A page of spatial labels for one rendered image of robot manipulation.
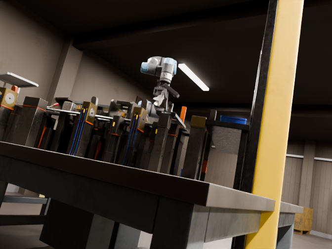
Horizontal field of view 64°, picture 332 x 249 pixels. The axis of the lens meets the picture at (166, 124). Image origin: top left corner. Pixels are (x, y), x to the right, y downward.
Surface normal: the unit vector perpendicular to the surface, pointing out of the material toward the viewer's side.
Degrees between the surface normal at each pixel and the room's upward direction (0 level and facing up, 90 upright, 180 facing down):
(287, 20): 90
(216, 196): 90
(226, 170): 90
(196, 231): 90
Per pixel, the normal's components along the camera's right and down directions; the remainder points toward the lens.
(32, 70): 0.83, 0.06
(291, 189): -0.51, -0.28
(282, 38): -0.25, -0.25
